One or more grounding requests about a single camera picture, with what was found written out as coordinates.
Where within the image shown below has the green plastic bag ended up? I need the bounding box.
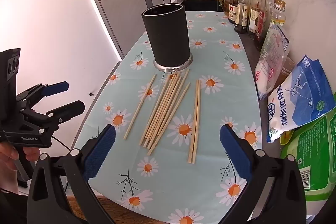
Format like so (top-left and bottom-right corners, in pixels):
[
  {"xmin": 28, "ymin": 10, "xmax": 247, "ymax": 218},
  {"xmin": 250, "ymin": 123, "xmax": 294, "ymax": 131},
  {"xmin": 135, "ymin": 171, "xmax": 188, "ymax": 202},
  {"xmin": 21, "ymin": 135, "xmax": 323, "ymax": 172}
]
[{"xmin": 280, "ymin": 109, "xmax": 336, "ymax": 201}]

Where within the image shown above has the person's left hand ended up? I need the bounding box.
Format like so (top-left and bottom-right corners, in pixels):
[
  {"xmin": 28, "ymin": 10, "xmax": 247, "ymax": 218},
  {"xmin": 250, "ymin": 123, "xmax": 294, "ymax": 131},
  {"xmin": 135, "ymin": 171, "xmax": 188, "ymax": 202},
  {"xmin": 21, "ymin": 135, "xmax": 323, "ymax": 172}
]
[{"xmin": 0, "ymin": 141, "xmax": 40, "ymax": 192}]

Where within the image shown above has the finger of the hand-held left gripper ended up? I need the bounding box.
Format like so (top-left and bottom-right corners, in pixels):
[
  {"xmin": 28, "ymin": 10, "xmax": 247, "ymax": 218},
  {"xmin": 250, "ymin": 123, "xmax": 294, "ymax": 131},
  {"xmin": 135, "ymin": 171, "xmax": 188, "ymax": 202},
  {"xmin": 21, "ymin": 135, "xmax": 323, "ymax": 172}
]
[
  {"xmin": 22, "ymin": 100, "xmax": 85, "ymax": 132},
  {"xmin": 17, "ymin": 81, "xmax": 69, "ymax": 109}
]

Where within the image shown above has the tall bottle gold cap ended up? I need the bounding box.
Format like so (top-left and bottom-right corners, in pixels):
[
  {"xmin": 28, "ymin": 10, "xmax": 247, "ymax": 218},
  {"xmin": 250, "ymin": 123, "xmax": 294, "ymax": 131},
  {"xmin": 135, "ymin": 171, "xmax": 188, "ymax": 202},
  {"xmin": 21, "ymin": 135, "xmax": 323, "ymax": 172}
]
[{"xmin": 254, "ymin": 0, "xmax": 275, "ymax": 52}]

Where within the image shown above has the white sugar bag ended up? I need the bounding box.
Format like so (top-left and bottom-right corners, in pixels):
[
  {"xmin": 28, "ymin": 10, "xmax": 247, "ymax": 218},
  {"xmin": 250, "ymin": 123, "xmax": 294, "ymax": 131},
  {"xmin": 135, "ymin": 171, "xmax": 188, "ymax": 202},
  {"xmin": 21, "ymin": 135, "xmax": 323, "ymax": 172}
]
[{"xmin": 255, "ymin": 23, "xmax": 290, "ymax": 101}]

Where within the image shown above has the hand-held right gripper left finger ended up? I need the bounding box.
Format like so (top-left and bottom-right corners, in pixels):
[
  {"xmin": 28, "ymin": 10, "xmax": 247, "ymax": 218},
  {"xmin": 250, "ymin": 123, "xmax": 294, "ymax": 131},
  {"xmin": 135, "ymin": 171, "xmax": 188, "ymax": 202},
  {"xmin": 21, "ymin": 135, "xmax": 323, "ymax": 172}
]
[{"xmin": 27, "ymin": 124, "xmax": 116, "ymax": 224}]

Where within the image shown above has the pale oil bottle yellow cap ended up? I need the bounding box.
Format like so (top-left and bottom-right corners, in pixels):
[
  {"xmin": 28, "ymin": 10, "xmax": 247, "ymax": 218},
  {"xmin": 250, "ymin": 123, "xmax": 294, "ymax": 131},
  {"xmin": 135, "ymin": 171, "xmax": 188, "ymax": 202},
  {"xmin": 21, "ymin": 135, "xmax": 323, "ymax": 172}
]
[{"xmin": 270, "ymin": 0, "xmax": 286, "ymax": 28}]

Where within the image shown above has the dark sauce bottle red label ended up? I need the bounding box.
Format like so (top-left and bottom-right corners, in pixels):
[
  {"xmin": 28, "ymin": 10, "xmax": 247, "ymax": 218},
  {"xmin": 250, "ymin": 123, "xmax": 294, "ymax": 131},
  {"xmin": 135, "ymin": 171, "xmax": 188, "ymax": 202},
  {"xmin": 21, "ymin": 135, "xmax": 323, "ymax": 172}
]
[{"xmin": 228, "ymin": 0, "xmax": 239, "ymax": 24}]

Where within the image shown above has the clear plastic cup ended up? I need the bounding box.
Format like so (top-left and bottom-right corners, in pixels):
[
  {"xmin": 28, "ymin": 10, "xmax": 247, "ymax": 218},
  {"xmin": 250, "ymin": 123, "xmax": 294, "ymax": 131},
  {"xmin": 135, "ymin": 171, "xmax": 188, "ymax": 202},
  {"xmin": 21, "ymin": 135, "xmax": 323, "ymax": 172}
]
[{"xmin": 279, "ymin": 56, "xmax": 296, "ymax": 86}]

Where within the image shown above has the pile of wooden chopsticks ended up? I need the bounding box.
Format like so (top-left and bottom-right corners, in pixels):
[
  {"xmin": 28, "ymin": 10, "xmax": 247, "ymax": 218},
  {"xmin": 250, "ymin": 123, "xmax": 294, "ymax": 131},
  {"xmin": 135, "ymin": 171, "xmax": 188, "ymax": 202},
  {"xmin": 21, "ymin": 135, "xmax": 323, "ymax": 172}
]
[{"xmin": 123, "ymin": 69, "xmax": 201, "ymax": 165}]

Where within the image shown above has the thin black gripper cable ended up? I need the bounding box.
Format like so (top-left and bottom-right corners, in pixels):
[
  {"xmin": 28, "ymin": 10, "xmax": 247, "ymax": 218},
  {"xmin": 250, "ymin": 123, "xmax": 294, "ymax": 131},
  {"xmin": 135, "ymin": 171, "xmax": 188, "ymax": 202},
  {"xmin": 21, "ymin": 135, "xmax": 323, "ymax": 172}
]
[{"xmin": 51, "ymin": 136, "xmax": 72, "ymax": 151}]

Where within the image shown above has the blue white salt bag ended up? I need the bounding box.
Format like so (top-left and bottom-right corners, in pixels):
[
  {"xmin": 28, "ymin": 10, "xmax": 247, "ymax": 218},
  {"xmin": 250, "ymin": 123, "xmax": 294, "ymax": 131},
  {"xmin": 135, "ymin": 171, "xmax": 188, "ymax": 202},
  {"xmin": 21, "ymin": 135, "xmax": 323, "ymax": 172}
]
[{"xmin": 266, "ymin": 55, "xmax": 336, "ymax": 143}]

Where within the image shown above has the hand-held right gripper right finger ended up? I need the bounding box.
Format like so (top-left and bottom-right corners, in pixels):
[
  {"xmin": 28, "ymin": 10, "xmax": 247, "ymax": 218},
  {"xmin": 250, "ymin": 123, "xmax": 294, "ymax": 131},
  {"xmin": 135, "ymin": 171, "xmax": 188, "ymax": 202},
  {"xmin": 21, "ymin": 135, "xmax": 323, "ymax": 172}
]
[{"xmin": 218, "ymin": 124, "xmax": 307, "ymax": 224}]

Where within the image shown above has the slim bottle yellow cap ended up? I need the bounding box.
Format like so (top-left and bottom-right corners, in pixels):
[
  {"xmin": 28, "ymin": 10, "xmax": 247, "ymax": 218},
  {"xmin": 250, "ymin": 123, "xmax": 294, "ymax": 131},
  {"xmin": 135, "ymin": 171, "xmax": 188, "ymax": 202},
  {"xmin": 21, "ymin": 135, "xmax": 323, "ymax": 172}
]
[{"xmin": 247, "ymin": 0, "xmax": 264, "ymax": 36}]

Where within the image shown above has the daisy print tablecloth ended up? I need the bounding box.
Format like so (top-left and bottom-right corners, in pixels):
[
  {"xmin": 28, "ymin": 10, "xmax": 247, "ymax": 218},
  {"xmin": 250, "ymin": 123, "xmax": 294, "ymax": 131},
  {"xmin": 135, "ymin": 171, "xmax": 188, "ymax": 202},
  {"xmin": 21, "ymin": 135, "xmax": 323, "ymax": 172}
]
[{"xmin": 71, "ymin": 11, "xmax": 263, "ymax": 224}]

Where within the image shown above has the black cylindrical utensil holder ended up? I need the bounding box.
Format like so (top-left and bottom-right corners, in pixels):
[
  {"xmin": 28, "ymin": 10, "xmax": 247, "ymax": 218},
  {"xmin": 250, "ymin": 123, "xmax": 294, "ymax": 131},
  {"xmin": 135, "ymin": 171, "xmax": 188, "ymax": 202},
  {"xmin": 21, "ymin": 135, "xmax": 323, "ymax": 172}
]
[{"xmin": 142, "ymin": 3, "xmax": 194, "ymax": 73}]

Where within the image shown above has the dark kitchen sink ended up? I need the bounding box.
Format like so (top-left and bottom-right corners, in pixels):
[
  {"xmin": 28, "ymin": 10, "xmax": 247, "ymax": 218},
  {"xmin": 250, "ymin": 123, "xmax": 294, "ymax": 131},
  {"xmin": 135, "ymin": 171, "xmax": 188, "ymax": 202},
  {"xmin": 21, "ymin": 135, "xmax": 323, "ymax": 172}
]
[{"xmin": 176, "ymin": 0, "xmax": 225, "ymax": 12}]

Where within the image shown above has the dark sauce bottle yellow cap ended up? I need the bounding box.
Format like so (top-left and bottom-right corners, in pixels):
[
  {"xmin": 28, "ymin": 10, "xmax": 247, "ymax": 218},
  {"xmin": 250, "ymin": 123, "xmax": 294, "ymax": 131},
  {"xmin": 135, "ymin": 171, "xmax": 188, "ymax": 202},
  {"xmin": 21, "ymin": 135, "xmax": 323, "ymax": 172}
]
[{"xmin": 234, "ymin": 0, "xmax": 249, "ymax": 34}]

